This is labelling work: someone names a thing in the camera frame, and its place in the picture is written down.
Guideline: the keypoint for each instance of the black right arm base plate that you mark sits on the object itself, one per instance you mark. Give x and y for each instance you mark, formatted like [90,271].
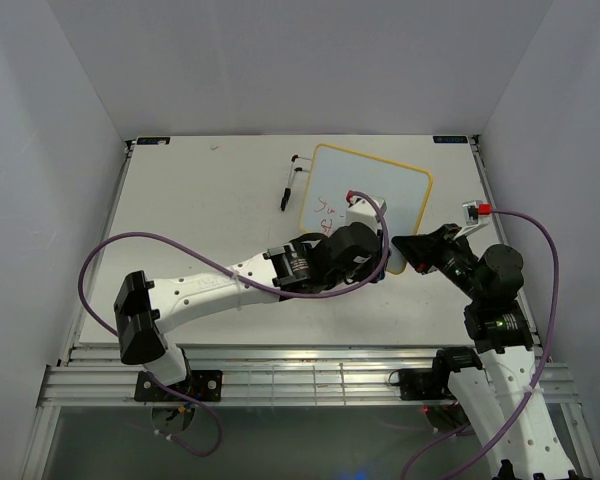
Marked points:
[419,384]

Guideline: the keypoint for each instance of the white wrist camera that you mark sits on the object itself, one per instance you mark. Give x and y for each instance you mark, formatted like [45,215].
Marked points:
[360,210]
[477,215]

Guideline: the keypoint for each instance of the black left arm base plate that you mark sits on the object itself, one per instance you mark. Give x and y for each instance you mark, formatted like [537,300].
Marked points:
[202,385]

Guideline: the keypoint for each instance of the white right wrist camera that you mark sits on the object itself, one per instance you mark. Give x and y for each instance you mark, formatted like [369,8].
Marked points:
[477,215]

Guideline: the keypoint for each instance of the blue table label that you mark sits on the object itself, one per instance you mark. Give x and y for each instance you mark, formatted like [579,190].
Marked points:
[450,139]
[153,141]

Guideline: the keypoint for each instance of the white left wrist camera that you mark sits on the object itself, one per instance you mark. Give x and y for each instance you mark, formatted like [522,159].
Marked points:
[360,210]

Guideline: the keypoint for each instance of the blue right table label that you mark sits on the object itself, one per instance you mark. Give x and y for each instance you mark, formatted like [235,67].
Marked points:
[450,139]

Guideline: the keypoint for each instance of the black metal whiteboard stand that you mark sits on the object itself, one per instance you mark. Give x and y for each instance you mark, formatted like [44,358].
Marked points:
[295,168]

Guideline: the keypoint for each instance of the yellow framed whiteboard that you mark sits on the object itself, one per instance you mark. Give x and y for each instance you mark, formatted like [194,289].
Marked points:
[335,171]

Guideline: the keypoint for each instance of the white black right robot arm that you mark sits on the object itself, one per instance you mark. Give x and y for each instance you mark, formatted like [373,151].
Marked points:
[494,381]

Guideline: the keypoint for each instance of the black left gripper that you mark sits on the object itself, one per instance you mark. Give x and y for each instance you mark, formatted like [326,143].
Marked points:
[378,280]

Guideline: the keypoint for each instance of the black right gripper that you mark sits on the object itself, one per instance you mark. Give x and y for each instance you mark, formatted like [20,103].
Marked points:
[423,251]

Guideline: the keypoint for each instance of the aluminium frame rail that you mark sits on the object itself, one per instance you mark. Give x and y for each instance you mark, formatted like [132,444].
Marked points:
[251,376]

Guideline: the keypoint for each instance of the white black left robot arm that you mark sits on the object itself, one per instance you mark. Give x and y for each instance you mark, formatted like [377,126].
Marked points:
[309,266]

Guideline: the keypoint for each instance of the blue left table label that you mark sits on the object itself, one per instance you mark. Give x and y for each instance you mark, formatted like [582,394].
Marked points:
[153,141]

